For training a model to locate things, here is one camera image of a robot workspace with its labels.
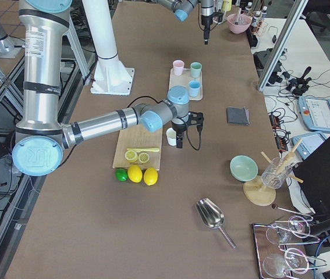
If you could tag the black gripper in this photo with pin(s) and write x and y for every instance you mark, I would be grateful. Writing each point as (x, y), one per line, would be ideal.
(178, 127)
(205, 21)

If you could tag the cream yellow cup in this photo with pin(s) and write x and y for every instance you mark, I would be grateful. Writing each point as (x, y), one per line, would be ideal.
(171, 136)

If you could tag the green cup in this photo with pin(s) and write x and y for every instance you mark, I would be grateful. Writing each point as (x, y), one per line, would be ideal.
(195, 69)

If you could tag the pink cup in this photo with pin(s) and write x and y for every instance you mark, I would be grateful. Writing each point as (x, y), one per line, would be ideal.
(178, 67)

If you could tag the blue cup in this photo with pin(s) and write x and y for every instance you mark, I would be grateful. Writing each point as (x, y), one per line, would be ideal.
(194, 88)

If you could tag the cream rabbit tray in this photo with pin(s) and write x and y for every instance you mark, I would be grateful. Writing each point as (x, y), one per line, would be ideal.
(184, 80)

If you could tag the wine glass rack tray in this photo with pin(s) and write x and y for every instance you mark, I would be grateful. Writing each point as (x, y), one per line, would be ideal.
(280, 245)

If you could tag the white dish rack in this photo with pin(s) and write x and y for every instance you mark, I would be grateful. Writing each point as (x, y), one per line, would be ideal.
(221, 8)

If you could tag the pink bowl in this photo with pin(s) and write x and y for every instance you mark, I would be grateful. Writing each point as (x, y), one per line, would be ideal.
(243, 24)

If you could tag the lemon half slice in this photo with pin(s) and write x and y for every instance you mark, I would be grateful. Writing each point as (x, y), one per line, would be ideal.
(131, 156)
(143, 157)

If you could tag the wooden cutting board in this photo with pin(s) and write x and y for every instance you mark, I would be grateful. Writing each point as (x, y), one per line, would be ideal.
(138, 137)

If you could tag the yellow plastic knife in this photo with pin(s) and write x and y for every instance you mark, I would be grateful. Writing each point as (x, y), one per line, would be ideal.
(143, 149)

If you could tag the yellow lemon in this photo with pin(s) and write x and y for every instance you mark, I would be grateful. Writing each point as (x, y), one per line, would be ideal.
(134, 173)
(150, 176)

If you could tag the grey folded cloth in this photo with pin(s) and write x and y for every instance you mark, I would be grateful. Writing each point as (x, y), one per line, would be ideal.
(239, 116)

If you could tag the green lime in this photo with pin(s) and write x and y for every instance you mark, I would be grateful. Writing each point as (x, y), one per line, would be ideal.
(121, 175)

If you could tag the green bowl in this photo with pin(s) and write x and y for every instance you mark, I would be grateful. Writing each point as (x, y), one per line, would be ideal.
(243, 168)

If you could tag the metal scoop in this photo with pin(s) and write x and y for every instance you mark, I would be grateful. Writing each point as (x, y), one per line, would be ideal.
(213, 217)

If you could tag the wooden cup rack stand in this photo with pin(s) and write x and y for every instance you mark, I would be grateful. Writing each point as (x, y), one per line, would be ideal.
(257, 192)

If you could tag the clear textured glass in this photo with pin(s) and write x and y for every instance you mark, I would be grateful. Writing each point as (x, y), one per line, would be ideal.
(276, 173)

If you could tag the blue teach pendant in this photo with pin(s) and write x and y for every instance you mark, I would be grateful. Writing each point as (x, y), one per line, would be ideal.
(315, 113)
(310, 142)

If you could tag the black monitor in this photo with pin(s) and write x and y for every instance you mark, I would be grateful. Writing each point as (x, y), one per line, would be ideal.
(315, 173)

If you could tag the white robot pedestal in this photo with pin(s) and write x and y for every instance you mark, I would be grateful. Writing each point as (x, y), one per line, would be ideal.
(111, 77)

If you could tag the aluminium frame post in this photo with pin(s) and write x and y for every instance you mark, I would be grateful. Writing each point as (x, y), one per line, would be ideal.
(283, 37)

